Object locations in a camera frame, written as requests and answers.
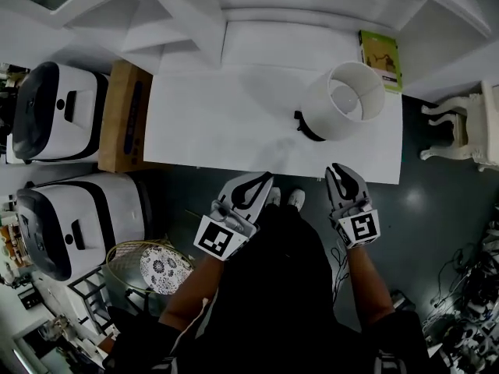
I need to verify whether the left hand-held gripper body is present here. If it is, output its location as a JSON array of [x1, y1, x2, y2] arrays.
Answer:
[[193, 199, 260, 263]]

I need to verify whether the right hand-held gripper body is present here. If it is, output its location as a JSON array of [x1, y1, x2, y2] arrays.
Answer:
[[329, 199, 381, 251]]

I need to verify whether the white table lamp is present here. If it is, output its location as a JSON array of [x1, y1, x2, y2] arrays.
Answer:
[[293, 61, 387, 143]]

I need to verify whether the person's right forearm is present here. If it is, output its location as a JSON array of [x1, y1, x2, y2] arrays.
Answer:
[[345, 245, 395, 333]]

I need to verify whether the person's left forearm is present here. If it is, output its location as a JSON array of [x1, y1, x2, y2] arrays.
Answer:
[[158, 253, 225, 330]]

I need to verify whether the white desk with drawers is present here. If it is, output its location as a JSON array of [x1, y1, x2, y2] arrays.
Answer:
[[143, 19, 404, 185]]

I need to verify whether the white wall shelf unit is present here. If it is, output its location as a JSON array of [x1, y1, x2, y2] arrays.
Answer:
[[0, 0, 494, 93]]

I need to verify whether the person's right white shoe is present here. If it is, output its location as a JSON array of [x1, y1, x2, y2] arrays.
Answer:
[[287, 188, 306, 212]]

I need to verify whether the person's black clothing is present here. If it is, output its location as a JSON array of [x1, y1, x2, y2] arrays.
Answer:
[[103, 204, 434, 374]]

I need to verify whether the white and black robot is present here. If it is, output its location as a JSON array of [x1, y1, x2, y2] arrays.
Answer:
[[15, 172, 153, 284], [5, 61, 112, 166]]

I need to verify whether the brown cardboard box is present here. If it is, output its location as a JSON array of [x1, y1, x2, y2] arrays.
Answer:
[[97, 59, 172, 173]]

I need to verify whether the green book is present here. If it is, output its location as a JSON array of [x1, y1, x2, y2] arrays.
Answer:
[[358, 30, 404, 92]]

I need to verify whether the tangle of black cables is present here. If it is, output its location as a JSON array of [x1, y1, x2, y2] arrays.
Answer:
[[424, 220, 499, 365]]

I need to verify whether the black metal frame rack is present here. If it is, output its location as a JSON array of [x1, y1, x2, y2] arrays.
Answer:
[[68, 265, 118, 337]]

